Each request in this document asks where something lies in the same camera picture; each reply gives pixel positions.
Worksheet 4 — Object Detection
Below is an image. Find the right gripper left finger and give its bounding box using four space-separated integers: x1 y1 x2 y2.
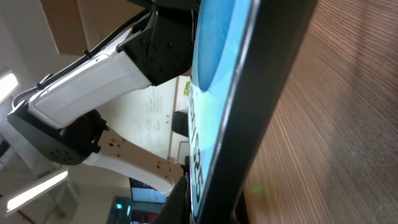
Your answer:
151 176 188 224

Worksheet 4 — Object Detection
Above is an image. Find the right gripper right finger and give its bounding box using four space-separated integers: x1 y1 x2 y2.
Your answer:
233 191 249 224

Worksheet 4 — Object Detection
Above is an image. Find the teal screen smartphone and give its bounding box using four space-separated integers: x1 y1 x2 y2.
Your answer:
188 0 316 223

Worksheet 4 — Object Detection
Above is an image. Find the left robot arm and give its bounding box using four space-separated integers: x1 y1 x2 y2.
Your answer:
7 0 200 195

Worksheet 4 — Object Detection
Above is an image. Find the fluorescent ceiling light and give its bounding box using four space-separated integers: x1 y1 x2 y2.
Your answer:
1 168 68 218

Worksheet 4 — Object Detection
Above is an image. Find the white whiteboard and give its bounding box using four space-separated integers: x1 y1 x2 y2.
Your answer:
97 78 177 159

